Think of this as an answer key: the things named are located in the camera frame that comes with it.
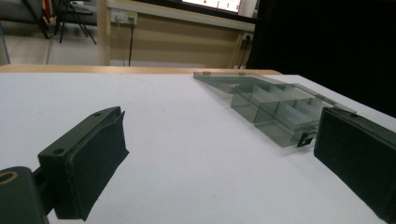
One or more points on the monitor screen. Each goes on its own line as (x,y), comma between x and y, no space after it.
(214,4)

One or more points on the grey sofa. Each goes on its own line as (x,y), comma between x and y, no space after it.
(46,11)

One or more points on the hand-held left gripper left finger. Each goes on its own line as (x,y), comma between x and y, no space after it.
(81,168)

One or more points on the white wall power socket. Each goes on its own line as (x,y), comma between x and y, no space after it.
(123,16)

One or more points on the black folding stand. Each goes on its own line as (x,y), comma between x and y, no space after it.
(73,17)

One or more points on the wooden desk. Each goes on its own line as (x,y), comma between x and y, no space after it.
(174,40)

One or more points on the black curtain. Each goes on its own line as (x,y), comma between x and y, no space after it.
(327,40)

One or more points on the clear grey compartment box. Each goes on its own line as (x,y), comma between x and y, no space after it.
(274,109)

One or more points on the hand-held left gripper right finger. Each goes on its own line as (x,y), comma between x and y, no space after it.
(355,158)

